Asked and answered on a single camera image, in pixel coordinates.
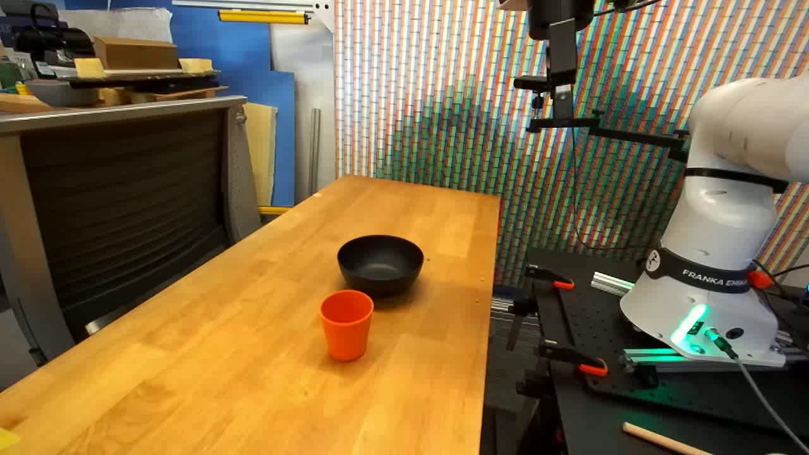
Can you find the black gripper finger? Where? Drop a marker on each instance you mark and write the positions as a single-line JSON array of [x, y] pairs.
[[562, 54]]

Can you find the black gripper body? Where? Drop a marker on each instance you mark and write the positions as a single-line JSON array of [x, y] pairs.
[[556, 10]]

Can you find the orange plastic cup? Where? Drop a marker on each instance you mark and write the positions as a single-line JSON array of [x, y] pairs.
[[347, 326]]

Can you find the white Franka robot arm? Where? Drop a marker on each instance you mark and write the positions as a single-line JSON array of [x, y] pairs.
[[724, 235]]

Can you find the black bowl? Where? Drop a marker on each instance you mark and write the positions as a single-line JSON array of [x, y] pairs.
[[380, 264]]

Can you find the colourful patterned backdrop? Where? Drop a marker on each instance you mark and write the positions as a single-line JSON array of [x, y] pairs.
[[438, 101]]

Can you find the black bar clamp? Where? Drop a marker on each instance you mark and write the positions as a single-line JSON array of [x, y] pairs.
[[518, 316]]

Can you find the grey metal pole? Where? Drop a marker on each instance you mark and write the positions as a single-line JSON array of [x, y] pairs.
[[313, 151]]

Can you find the yellow bar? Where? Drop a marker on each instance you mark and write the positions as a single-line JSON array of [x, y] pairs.
[[264, 15]]

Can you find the red emergency button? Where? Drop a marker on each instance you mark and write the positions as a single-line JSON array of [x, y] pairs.
[[760, 279]]

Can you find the black perforated robot table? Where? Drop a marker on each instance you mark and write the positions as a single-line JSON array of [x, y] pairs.
[[589, 405]]

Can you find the wooden stick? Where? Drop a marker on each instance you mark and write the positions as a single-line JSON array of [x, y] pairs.
[[666, 440]]

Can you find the brown cardboard box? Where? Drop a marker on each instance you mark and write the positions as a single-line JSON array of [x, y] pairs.
[[134, 54]]

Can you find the grey cabinet with dark front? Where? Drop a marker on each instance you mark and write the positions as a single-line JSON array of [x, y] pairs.
[[117, 210]]

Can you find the black machine on cabinet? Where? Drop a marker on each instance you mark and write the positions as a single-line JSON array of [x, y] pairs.
[[50, 38]]

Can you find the yellow block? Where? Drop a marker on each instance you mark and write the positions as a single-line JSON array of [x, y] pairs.
[[5, 440]]

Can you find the black exterior camera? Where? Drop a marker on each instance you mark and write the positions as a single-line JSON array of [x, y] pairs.
[[540, 82]]

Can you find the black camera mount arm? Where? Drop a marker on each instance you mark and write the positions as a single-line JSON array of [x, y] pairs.
[[608, 129]]

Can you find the silver aluminium rail piece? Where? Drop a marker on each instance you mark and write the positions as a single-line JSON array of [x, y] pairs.
[[610, 283]]

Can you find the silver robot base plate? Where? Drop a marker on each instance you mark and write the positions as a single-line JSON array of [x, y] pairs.
[[674, 356]]

